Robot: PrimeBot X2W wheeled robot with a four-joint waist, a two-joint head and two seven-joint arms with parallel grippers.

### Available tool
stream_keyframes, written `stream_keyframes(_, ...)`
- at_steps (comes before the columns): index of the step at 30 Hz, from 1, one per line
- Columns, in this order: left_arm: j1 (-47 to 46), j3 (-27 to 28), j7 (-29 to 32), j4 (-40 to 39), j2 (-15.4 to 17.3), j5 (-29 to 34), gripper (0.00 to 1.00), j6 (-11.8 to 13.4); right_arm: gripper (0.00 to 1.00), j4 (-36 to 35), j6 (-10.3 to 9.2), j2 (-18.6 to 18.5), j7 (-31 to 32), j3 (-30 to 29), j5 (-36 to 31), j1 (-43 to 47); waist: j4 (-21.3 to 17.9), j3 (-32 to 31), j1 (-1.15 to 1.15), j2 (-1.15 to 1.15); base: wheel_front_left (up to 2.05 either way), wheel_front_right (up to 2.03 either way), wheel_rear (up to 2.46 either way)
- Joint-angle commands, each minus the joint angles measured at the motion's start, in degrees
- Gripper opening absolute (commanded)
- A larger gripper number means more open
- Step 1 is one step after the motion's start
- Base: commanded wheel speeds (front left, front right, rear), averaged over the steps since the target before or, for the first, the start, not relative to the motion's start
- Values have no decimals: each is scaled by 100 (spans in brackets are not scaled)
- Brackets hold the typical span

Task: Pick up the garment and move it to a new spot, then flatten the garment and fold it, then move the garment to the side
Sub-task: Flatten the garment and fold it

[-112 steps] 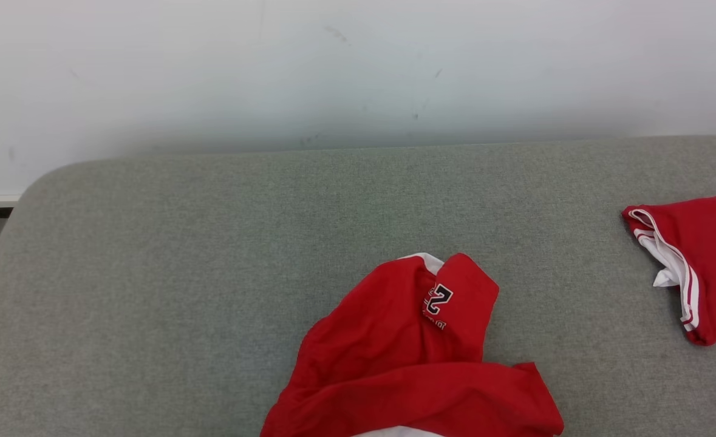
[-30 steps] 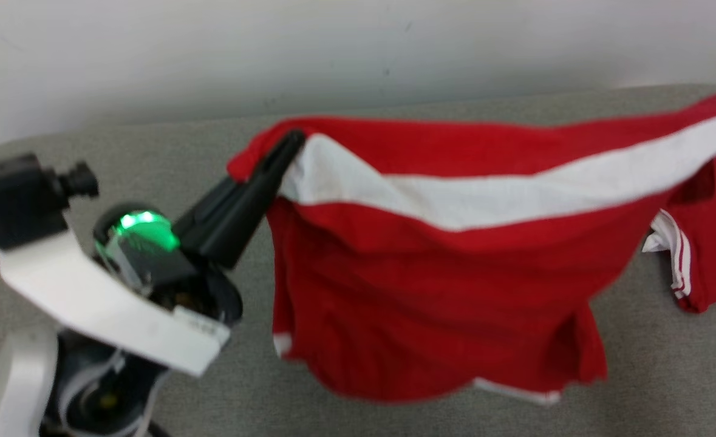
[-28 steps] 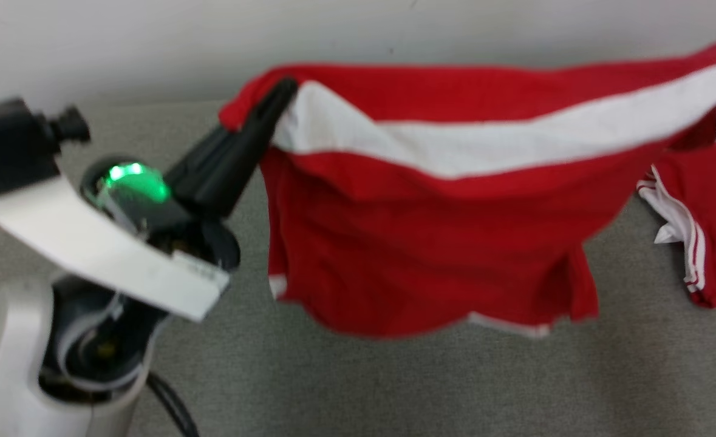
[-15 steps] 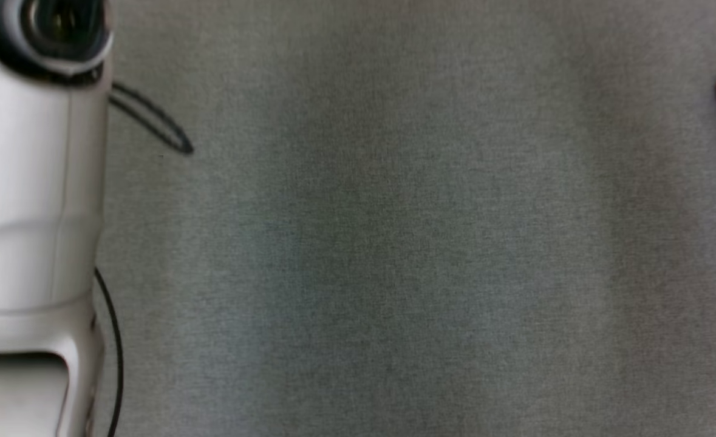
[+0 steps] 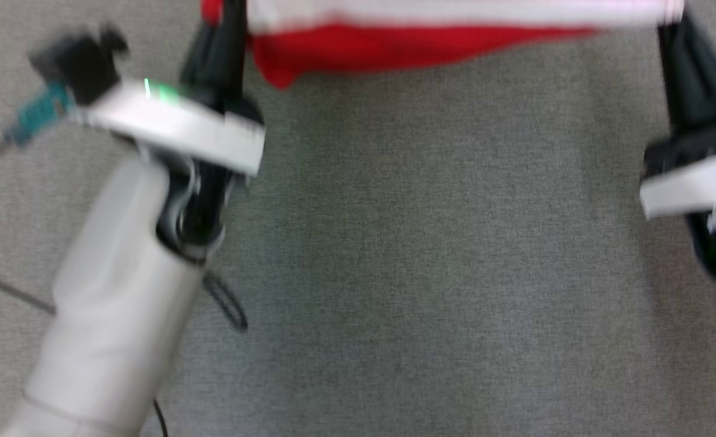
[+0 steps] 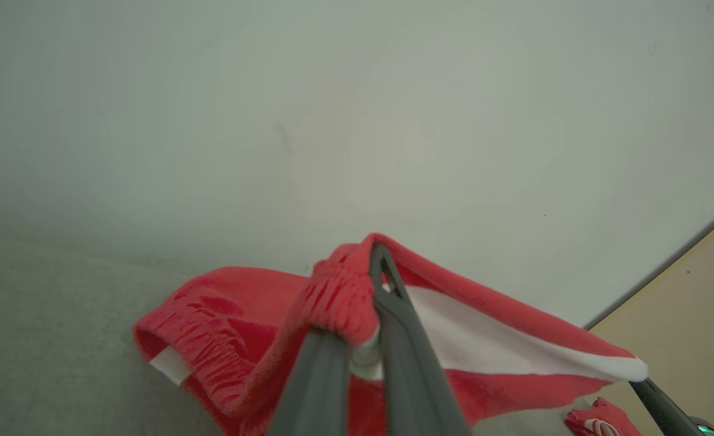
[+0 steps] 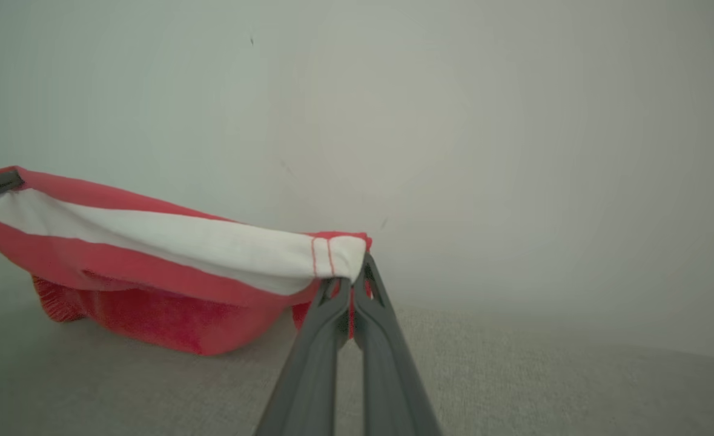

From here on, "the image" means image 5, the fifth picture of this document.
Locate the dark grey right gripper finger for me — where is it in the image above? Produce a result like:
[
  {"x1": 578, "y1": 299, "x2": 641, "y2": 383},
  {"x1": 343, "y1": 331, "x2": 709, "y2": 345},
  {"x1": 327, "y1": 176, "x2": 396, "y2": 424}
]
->
[{"x1": 657, "y1": 11, "x2": 716, "y2": 132}]

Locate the thin black cable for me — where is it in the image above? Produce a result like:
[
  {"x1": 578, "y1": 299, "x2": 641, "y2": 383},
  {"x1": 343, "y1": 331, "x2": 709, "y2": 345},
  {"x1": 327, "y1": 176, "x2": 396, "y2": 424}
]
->
[{"x1": 0, "y1": 266, "x2": 56, "y2": 316}]

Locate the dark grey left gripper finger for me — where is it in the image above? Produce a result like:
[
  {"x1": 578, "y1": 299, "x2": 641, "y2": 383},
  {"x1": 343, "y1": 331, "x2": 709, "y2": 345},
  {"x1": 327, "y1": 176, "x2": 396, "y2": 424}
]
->
[
  {"x1": 180, "y1": 23, "x2": 221, "y2": 93},
  {"x1": 218, "y1": 0, "x2": 248, "y2": 103}
]

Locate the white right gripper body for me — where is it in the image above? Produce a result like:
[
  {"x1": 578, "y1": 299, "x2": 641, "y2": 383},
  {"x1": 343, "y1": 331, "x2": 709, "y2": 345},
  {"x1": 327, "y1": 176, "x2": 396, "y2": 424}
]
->
[{"x1": 638, "y1": 112, "x2": 716, "y2": 287}]

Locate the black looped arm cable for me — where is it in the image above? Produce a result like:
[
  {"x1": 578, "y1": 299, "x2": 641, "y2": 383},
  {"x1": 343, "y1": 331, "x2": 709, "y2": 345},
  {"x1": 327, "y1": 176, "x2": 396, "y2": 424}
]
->
[{"x1": 202, "y1": 272, "x2": 250, "y2": 333}]

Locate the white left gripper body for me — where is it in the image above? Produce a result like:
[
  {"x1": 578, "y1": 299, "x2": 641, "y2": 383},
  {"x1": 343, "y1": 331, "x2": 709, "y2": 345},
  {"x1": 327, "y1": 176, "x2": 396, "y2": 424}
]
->
[{"x1": 75, "y1": 79, "x2": 267, "y2": 263}]

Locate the red and white shirt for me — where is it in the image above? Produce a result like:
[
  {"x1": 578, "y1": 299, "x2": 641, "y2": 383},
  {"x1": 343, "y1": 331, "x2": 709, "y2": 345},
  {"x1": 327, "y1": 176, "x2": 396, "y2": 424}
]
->
[{"x1": 200, "y1": 0, "x2": 686, "y2": 91}]

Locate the teal plug camera cable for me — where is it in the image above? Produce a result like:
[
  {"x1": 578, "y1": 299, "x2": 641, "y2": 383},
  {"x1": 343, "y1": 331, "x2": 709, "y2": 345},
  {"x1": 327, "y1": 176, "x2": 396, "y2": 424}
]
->
[{"x1": 0, "y1": 84, "x2": 74, "y2": 178}]

